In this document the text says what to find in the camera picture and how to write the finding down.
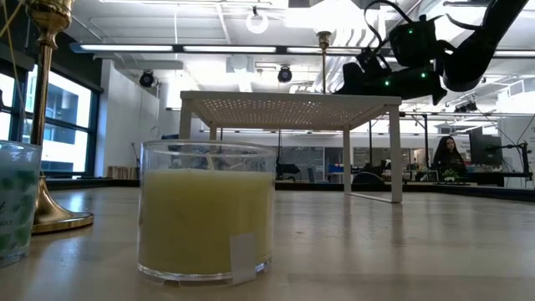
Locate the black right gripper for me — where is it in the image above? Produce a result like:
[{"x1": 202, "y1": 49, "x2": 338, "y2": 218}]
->
[{"x1": 334, "y1": 15, "x2": 449, "y2": 106}]

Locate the gold candlestick holder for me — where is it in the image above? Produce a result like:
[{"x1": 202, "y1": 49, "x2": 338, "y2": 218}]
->
[
  {"x1": 315, "y1": 30, "x2": 333, "y2": 95},
  {"x1": 24, "y1": 0, "x2": 95, "y2": 235}
]

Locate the yellow candle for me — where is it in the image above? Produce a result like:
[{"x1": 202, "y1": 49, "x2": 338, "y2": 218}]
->
[{"x1": 136, "y1": 139, "x2": 277, "y2": 288}]

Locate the blue candle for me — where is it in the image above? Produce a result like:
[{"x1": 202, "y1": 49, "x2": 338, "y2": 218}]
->
[{"x1": 0, "y1": 140, "x2": 43, "y2": 268}]

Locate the white perforated metal shelf riser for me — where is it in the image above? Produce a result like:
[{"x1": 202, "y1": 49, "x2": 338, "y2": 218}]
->
[{"x1": 178, "y1": 89, "x2": 404, "y2": 205}]

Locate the person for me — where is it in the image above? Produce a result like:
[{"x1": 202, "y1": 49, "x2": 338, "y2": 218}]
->
[{"x1": 430, "y1": 135, "x2": 468, "y2": 181}]

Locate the black monitor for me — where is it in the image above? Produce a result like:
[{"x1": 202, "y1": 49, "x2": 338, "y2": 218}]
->
[{"x1": 468, "y1": 127, "x2": 504, "y2": 167}]

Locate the long ceiling light strip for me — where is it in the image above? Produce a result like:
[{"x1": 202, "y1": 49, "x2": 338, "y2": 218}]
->
[{"x1": 69, "y1": 41, "x2": 535, "y2": 59}]

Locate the wooden crate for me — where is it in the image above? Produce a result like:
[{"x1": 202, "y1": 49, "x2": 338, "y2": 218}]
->
[{"x1": 106, "y1": 166, "x2": 140, "y2": 181}]

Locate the large glass window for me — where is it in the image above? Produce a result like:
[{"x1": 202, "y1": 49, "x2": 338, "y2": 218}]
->
[{"x1": 0, "y1": 62, "x2": 101, "y2": 179}]

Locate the white ring pendant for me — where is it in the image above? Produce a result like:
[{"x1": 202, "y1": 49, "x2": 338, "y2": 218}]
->
[{"x1": 245, "y1": 6, "x2": 270, "y2": 35}]

